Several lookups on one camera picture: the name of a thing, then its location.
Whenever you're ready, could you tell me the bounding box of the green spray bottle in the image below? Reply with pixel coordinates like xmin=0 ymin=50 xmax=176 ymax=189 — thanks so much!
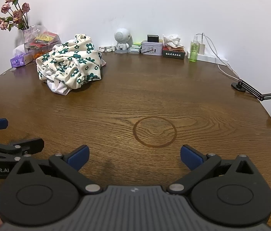
xmin=189 ymin=35 xmax=199 ymax=62

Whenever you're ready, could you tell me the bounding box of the white power strip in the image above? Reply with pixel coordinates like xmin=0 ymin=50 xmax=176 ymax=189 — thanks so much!
xmin=187 ymin=50 xmax=229 ymax=64

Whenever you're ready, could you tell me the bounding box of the red and dark tissue box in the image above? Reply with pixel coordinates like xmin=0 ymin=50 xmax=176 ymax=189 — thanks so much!
xmin=162 ymin=48 xmax=185 ymax=59

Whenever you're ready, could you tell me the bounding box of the dried pink flower bouquet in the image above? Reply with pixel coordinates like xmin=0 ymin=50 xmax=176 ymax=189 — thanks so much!
xmin=0 ymin=0 xmax=31 ymax=32

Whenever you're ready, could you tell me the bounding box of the white robot figurine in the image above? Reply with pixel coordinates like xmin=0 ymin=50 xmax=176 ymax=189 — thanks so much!
xmin=114 ymin=28 xmax=131 ymax=54

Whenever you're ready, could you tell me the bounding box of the black phone holder stand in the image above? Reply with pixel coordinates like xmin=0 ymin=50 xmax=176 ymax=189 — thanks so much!
xmin=231 ymin=79 xmax=271 ymax=112

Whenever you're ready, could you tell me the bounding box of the clear plastic snack bag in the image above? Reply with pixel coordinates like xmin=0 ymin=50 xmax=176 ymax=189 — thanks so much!
xmin=23 ymin=25 xmax=61 ymax=53

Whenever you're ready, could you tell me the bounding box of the small green white bottle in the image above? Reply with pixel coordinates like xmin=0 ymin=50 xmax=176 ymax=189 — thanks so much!
xmin=128 ymin=43 xmax=142 ymax=54

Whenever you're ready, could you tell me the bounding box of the purple tissue box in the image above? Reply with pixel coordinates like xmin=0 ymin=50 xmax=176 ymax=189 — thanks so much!
xmin=10 ymin=52 xmax=41 ymax=68

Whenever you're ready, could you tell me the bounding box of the white power cord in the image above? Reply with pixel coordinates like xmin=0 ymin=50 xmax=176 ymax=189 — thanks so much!
xmin=217 ymin=62 xmax=239 ymax=79

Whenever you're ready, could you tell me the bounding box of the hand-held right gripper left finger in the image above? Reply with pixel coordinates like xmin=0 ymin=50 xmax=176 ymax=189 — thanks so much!
xmin=13 ymin=145 xmax=103 ymax=195

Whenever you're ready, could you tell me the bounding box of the small white box black lid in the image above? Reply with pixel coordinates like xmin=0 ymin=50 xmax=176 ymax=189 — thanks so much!
xmin=141 ymin=41 xmax=163 ymax=56

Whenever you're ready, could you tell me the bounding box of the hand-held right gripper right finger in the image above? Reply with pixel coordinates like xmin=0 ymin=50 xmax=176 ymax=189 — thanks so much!
xmin=166 ymin=145 xmax=258 ymax=195

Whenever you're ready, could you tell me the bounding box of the small white plastic holder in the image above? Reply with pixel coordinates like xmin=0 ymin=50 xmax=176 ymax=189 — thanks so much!
xmin=98 ymin=45 xmax=116 ymax=53

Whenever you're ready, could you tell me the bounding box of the cream green floral cloth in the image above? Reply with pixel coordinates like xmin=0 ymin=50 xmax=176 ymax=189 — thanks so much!
xmin=36 ymin=34 xmax=103 ymax=92

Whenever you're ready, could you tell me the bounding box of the white charging cable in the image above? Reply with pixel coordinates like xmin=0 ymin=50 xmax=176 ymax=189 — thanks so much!
xmin=196 ymin=33 xmax=240 ymax=80

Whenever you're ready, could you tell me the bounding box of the crumpled white tissue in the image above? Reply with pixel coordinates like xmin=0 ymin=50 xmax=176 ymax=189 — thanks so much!
xmin=163 ymin=34 xmax=184 ymax=49

